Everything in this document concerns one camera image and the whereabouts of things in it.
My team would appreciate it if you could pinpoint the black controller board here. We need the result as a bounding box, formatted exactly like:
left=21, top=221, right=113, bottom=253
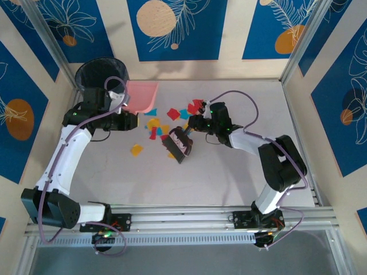
left=91, top=231, right=116, bottom=253

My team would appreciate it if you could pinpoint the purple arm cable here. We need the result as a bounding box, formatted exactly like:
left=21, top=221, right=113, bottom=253
left=38, top=76, right=127, bottom=257
left=211, top=90, right=307, bottom=250

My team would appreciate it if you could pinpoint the aluminium front rail frame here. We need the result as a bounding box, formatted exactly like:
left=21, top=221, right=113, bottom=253
left=24, top=203, right=341, bottom=237

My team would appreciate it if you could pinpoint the pink plastic dustpan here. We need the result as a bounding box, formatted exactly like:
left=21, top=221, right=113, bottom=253
left=125, top=80, right=160, bottom=115

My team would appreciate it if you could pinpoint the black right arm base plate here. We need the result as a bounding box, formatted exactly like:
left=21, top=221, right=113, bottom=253
left=232, top=210, right=285, bottom=230

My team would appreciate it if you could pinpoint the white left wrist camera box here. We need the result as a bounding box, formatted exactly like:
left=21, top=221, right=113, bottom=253
left=107, top=90, right=131, bottom=110

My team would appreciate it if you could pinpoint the black cartoon face hand brush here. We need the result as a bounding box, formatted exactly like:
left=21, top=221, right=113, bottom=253
left=161, top=125, right=193, bottom=165

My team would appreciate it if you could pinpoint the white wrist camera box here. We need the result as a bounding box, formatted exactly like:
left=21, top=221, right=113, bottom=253
left=107, top=90, right=131, bottom=110
left=200, top=99, right=215, bottom=119

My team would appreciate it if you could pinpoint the grey slotted cable duct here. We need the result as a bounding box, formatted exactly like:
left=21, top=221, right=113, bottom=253
left=36, top=232, right=257, bottom=248

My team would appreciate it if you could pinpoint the dark grey trash bin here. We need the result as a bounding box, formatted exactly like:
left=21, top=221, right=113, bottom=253
left=75, top=57, right=130, bottom=115

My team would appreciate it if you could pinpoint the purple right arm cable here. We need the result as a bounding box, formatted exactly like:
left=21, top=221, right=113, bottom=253
left=211, top=90, right=307, bottom=250

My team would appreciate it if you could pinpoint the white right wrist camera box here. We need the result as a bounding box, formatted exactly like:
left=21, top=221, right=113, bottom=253
left=200, top=99, right=215, bottom=119

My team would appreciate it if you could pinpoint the aluminium side rail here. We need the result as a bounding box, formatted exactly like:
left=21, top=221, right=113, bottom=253
left=279, top=80, right=325, bottom=207
left=41, top=90, right=83, bottom=211

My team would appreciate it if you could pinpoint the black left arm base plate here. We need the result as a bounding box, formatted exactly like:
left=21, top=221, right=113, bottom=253
left=79, top=213, right=132, bottom=233

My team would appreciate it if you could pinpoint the aluminium corner post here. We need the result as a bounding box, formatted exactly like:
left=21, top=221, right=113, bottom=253
left=20, top=0, right=80, bottom=92
left=279, top=0, right=331, bottom=84

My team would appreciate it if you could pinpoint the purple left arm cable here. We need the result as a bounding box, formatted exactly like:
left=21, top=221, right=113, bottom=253
left=38, top=76, right=127, bottom=257

